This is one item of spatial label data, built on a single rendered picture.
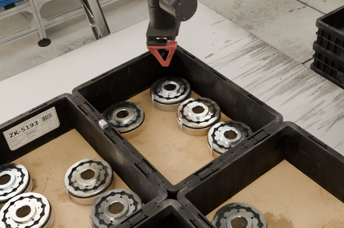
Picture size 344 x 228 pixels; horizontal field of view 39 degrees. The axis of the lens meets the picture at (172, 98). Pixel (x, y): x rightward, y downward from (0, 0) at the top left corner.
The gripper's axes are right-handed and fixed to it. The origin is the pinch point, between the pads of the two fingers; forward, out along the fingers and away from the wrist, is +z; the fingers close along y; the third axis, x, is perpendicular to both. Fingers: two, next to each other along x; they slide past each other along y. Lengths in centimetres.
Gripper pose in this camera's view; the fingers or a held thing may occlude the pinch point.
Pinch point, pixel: (166, 55)
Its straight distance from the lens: 115.5
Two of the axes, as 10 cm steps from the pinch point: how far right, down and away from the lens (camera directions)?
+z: 0.9, 7.4, 6.7
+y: 1.2, -6.7, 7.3
